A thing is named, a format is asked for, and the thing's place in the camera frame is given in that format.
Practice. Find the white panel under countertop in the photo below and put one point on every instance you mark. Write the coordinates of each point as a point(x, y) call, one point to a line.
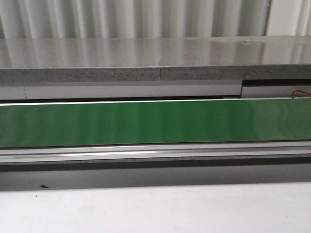
point(154, 89)

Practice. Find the aluminium conveyor front rail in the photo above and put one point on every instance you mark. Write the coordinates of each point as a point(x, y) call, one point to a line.
point(157, 151)

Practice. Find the white corrugated curtain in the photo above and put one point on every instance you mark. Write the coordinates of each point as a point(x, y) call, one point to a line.
point(153, 18)

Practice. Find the grey stone countertop slab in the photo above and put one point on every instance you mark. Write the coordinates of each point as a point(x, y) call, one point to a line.
point(69, 60)

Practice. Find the green conveyor belt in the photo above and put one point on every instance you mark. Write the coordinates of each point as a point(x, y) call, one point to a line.
point(155, 122)

